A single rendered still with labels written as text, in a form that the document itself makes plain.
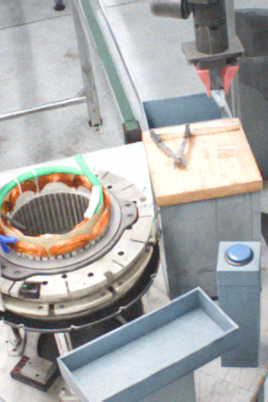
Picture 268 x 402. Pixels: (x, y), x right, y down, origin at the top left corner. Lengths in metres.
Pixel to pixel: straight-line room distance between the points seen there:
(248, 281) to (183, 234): 0.21
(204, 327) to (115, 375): 0.16
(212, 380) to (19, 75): 2.73
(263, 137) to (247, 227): 1.52
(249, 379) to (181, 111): 0.57
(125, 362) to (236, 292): 0.25
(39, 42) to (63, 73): 0.37
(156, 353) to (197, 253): 0.36
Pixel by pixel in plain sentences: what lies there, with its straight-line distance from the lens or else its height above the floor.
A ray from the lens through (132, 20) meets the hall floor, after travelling 4.40.
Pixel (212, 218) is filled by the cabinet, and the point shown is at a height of 0.99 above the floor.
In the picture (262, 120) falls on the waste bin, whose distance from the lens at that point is 3.03.
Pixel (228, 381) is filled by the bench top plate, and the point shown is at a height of 0.78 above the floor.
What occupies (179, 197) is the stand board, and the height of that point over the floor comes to 1.05.
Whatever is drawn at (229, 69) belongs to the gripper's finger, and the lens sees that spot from 1.47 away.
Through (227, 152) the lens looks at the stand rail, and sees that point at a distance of 1.55.
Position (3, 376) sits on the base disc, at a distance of 1.60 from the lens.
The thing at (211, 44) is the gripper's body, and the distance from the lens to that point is 1.44.
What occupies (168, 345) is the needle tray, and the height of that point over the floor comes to 1.03.
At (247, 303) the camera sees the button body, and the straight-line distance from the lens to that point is 1.44.
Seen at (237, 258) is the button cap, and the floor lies 1.04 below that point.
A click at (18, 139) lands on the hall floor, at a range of 3.61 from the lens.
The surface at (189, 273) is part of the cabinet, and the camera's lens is 1.62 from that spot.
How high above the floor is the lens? 2.00
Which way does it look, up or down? 39 degrees down
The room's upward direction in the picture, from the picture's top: 8 degrees counter-clockwise
